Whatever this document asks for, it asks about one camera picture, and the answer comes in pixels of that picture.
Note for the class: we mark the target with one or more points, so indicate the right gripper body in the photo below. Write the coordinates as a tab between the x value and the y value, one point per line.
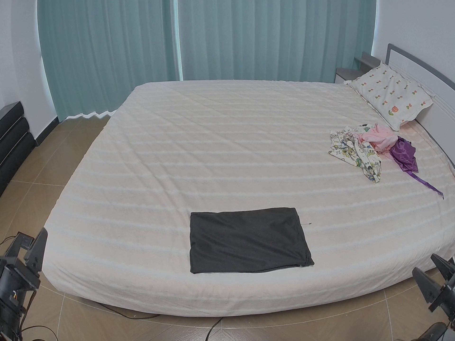
447	298

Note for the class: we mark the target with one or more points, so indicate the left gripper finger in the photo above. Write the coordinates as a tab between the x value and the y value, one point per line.
36	250

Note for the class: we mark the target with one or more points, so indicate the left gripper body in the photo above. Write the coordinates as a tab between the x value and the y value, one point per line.
17	274

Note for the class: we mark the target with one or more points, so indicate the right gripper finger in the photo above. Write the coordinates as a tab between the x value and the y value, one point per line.
444	265
426	290

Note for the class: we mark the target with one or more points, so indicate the black sleeveless top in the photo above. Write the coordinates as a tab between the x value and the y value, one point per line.
245	240

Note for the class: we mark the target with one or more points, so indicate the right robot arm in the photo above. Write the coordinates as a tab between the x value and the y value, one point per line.
439	332

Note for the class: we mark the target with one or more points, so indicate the bed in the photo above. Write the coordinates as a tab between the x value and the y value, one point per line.
220	147

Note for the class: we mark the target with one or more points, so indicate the dark grey chest of drawers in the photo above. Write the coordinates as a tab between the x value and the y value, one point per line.
12	137

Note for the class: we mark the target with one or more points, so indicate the purple satin garment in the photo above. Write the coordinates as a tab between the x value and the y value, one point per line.
403	153

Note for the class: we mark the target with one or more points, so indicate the pink garment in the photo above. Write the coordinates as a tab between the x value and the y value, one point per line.
378	139

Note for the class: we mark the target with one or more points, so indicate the cream printed garment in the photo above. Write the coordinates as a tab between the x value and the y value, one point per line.
355	153

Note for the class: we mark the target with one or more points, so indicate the white printed pillow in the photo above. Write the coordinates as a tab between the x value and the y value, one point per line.
389	92

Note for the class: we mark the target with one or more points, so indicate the dark grey bedside table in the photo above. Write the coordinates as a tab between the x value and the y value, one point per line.
352	71

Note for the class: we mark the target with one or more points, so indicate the blue-green curtain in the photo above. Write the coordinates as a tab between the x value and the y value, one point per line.
106	44
277	27

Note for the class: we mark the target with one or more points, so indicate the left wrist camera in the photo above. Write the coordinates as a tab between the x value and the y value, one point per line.
19	243

